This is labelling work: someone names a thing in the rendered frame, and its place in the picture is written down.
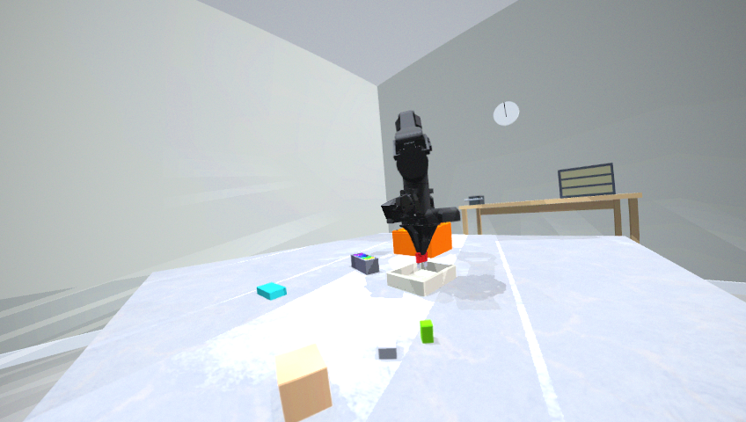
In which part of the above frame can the white shallow tray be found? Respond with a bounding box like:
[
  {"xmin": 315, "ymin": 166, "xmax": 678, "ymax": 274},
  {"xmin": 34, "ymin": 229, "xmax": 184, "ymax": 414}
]
[{"xmin": 386, "ymin": 261, "xmax": 457, "ymax": 297}]

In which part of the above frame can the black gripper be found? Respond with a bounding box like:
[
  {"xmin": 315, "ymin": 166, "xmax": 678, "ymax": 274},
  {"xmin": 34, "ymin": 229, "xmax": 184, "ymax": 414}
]
[{"xmin": 386, "ymin": 184, "xmax": 460, "ymax": 255}]

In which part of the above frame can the cyan flat block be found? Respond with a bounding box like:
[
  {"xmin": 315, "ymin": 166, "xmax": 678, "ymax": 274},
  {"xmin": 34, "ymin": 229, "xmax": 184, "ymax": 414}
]
[{"xmin": 256, "ymin": 283, "xmax": 287, "ymax": 300}]

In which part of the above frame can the red fuse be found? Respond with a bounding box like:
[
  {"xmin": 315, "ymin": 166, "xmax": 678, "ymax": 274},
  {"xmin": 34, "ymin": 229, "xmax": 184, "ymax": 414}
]
[{"xmin": 415, "ymin": 252, "xmax": 428, "ymax": 269}]

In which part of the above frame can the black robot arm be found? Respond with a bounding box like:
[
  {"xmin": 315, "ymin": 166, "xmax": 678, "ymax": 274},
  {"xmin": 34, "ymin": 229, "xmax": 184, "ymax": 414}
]
[{"xmin": 381, "ymin": 110, "xmax": 432, "ymax": 220}]

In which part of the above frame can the small green block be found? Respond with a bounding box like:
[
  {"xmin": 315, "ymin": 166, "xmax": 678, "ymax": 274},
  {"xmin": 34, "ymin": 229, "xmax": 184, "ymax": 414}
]
[{"xmin": 420, "ymin": 319, "xmax": 434, "ymax": 344}]

